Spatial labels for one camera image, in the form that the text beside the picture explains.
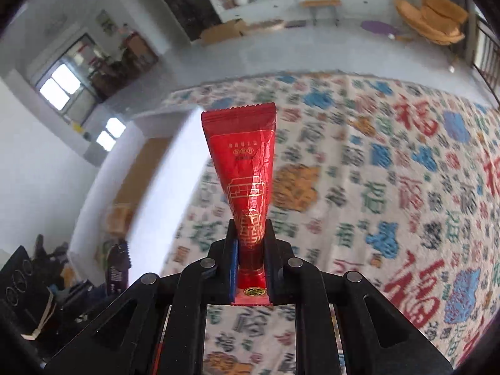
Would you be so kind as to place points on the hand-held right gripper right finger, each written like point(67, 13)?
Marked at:
point(275, 273)

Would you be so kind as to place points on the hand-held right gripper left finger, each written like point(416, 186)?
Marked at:
point(233, 273)

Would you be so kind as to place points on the red snack packet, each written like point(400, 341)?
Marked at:
point(242, 164)

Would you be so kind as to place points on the white cardboard box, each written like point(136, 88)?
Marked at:
point(172, 144)

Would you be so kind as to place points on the black bag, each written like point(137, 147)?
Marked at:
point(23, 300)

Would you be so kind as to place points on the brown wooden sideboard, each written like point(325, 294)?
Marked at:
point(129, 62)

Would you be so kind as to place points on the brown cardboard box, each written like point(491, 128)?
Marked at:
point(222, 32)

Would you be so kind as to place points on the window with sliding panes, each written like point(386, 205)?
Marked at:
point(62, 82)

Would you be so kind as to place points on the white television cabinet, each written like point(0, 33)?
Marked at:
point(273, 4)

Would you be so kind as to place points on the wooden stool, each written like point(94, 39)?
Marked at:
point(320, 4)

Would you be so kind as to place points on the tall dark cabinet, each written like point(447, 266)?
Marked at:
point(183, 4)

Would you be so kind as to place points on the orange lounge chair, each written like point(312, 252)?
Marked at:
point(429, 19)

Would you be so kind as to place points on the dark wooden chair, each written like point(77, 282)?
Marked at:
point(488, 58)

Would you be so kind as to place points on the framed wall picture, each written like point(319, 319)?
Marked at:
point(105, 21)

